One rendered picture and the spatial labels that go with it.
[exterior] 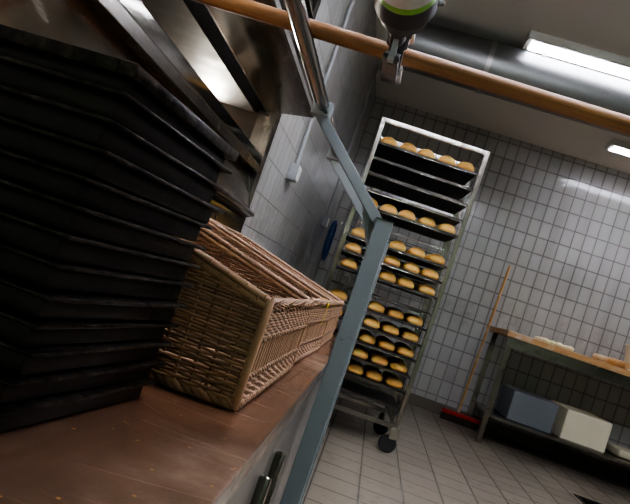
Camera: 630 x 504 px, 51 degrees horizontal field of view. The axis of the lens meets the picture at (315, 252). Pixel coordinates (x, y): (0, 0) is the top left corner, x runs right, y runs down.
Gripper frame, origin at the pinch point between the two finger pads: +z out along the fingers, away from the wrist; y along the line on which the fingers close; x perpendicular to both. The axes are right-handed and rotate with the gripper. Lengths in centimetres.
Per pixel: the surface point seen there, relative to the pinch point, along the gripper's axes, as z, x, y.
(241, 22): 59, -48, -18
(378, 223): 34.9, 5.0, 25.1
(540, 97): -1.0, 24.9, 0.5
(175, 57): 34, -52, 3
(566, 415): 425, 182, 77
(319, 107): 32.8, -15.9, 4.6
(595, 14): 240, 73, -141
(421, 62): -1.0, 4.1, 0.6
